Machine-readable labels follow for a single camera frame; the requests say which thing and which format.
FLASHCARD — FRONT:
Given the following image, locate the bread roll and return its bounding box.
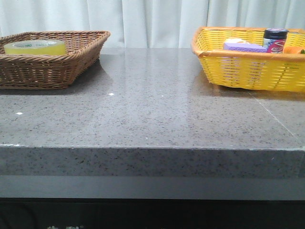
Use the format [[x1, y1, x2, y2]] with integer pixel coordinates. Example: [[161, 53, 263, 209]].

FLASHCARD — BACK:
[[224, 38, 249, 44]]

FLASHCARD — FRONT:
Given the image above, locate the dark lidded gum jar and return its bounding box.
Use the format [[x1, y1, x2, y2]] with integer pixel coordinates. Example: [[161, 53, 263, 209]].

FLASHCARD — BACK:
[[263, 28, 289, 53]]

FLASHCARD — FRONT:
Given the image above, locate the brown wicker basket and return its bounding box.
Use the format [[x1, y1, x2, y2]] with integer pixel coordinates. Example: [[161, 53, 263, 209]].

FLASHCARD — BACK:
[[0, 31, 111, 90]]

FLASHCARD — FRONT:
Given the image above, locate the white curtain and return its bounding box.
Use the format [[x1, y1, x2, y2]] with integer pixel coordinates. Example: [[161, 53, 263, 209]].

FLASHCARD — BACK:
[[0, 0, 305, 48]]

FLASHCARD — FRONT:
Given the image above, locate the yellow woven basket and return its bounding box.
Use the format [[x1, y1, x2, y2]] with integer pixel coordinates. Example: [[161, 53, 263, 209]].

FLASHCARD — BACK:
[[191, 27, 305, 92]]

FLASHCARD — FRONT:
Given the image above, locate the orange toy carrot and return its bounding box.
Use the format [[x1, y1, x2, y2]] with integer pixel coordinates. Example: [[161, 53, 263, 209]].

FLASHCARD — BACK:
[[283, 46, 305, 54]]

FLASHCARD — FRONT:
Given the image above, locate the yellow packing tape roll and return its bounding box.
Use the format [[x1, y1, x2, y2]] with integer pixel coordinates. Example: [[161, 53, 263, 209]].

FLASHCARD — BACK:
[[3, 40, 67, 55]]

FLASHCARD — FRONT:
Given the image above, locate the purple foam block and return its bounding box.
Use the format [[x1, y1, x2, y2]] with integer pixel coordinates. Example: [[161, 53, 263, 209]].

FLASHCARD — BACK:
[[223, 42, 267, 53]]

